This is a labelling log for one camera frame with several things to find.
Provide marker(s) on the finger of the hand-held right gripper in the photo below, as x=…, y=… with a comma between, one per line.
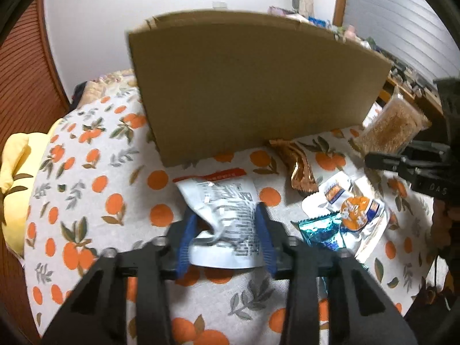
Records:
x=382, y=160

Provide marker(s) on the floral blanket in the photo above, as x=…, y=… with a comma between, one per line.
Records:
x=104, y=84

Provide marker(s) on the orange-print bedsheet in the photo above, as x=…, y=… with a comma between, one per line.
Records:
x=107, y=172

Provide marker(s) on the louvered wooden wardrobe door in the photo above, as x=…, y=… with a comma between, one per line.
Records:
x=25, y=61

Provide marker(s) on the cardboard box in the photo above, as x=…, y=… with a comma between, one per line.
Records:
x=251, y=86

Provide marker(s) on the wooden cabinet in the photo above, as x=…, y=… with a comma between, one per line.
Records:
x=402, y=93

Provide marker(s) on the white wall switch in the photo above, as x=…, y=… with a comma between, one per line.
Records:
x=219, y=5

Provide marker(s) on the clear tray of brown snacks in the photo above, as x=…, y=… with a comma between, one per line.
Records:
x=390, y=125

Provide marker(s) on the yellow plush toy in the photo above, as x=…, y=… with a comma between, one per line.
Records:
x=18, y=187

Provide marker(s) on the large silver packet red label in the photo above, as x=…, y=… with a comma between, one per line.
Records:
x=226, y=201

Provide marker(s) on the brown gold snack packet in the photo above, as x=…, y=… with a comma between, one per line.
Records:
x=298, y=165

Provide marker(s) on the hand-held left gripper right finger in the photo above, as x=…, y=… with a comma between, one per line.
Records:
x=266, y=239

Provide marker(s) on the grey window blind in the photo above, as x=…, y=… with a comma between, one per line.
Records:
x=395, y=18

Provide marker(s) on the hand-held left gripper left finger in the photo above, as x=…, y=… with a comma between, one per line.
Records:
x=187, y=237

